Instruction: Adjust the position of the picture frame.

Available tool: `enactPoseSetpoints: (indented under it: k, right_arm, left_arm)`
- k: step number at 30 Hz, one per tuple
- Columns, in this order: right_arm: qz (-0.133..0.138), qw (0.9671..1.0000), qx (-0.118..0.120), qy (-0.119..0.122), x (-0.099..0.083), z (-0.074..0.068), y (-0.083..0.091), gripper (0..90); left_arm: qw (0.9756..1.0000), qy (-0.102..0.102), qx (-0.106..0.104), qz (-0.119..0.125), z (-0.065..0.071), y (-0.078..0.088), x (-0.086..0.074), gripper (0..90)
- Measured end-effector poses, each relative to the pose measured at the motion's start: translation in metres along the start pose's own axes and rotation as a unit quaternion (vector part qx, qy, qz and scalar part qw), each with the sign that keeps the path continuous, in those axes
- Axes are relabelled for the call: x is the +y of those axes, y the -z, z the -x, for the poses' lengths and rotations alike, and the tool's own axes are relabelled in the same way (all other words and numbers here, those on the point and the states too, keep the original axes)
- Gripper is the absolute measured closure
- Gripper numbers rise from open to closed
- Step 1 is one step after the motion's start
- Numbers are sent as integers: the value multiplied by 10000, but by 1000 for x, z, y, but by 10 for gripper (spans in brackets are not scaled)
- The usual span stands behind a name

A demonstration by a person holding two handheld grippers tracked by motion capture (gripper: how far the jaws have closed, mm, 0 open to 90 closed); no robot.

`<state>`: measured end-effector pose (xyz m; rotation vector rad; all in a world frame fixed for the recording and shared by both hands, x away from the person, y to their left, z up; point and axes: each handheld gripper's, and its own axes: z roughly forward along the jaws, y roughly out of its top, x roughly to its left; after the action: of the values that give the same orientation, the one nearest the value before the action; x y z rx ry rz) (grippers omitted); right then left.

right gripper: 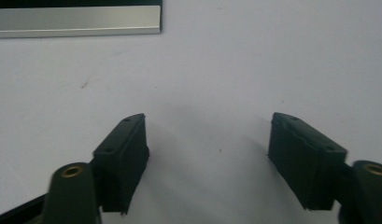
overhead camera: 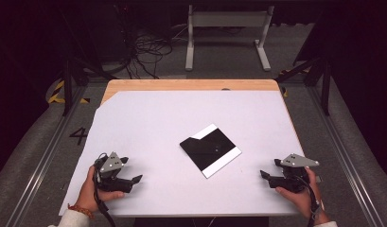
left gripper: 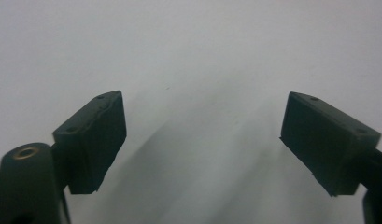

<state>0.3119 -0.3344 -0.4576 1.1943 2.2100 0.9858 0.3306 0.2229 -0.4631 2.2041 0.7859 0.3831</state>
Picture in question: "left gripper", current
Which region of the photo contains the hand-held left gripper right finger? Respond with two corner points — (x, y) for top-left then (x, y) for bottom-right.
(279, 91), (382, 198)

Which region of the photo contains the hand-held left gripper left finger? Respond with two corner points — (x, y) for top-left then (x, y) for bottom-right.
(52, 90), (128, 195)

